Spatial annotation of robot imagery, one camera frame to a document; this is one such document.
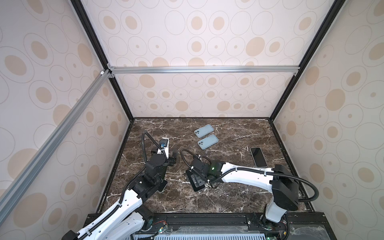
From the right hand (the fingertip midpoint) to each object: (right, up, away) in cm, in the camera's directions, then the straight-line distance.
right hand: (200, 176), depth 83 cm
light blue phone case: (+3, +25, +31) cm, 40 cm away
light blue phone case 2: (+6, +18, +24) cm, 30 cm away
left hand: (-15, +19, -9) cm, 26 cm away
